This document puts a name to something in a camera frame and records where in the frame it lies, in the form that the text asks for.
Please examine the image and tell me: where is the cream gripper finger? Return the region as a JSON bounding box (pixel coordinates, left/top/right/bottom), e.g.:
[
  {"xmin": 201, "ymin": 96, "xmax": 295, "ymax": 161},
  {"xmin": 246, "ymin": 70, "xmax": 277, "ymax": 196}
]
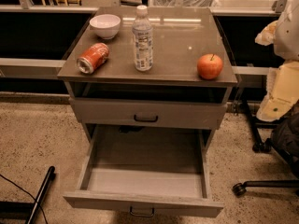
[{"xmin": 256, "ymin": 61, "xmax": 299, "ymax": 122}]

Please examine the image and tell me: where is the clear plastic water bottle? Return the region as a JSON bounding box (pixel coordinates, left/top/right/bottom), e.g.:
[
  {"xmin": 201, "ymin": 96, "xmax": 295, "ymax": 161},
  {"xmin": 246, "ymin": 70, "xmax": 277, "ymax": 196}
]
[{"xmin": 132, "ymin": 5, "xmax": 153, "ymax": 72}]

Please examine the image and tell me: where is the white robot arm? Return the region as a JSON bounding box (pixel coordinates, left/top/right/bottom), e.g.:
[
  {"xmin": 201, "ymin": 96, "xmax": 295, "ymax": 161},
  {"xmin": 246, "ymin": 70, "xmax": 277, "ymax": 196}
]
[{"xmin": 255, "ymin": 0, "xmax": 299, "ymax": 122}]

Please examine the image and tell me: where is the grey drawer cabinet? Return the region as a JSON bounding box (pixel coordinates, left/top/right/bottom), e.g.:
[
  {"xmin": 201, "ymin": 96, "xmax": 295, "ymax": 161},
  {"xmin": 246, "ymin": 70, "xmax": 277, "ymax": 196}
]
[{"xmin": 58, "ymin": 7, "xmax": 237, "ymax": 141}]

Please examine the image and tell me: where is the closed grey top drawer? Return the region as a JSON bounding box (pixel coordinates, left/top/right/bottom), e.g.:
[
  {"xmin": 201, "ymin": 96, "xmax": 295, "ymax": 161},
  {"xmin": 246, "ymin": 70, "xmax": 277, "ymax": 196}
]
[{"xmin": 69, "ymin": 98, "xmax": 227, "ymax": 130}]

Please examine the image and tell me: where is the open grey middle drawer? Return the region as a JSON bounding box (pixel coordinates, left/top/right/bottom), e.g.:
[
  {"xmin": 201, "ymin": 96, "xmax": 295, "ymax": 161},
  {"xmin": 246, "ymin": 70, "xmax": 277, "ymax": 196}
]
[{"xmin": 64, "ymin": 125, "xmax": 223, "ymax": 217}]

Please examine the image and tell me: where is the black office chair base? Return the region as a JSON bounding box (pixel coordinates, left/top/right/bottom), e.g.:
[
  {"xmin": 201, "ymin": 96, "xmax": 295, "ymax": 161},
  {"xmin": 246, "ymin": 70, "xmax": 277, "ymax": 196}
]
[{"xmin": 232, "ymin": 98, "xmax": 299, "ymax": 198}]

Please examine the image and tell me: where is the red apple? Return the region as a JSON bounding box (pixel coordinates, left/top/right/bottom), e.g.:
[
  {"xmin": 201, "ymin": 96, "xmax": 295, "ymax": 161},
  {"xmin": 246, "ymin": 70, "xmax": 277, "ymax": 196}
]
[{"xmin": 197, "ymin": 53, "xmax": 223, "ymax": 80}]

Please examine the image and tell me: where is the white ceramic bowl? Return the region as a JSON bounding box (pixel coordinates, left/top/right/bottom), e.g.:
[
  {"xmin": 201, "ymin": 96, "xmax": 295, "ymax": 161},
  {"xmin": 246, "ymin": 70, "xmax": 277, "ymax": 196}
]
[{"xmin": 90, "ymin": 14, "xmax": 121, "ymax": 39}]

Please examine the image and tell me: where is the red soda can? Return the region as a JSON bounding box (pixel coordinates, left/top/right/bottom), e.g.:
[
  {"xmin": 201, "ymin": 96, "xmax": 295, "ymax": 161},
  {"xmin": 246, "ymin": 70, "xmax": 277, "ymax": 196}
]
[{"xmin": 77, "ymin": 43, "xmax": 109, "ymax": 74}]

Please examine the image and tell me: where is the black floor stand leg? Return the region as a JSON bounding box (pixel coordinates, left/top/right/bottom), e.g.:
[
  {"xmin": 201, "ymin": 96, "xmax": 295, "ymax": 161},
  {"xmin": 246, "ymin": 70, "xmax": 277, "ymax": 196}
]
[{"xmin": 0, "ymin": 165, "xmax": 57, "ymax": 224}]

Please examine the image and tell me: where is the black floor cable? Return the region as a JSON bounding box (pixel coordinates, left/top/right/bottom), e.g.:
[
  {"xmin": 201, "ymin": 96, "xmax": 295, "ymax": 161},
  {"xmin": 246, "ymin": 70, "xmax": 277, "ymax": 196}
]
[{"xmin": 0, "ymin": 174, "xmax": 50, "ymax": 224}]

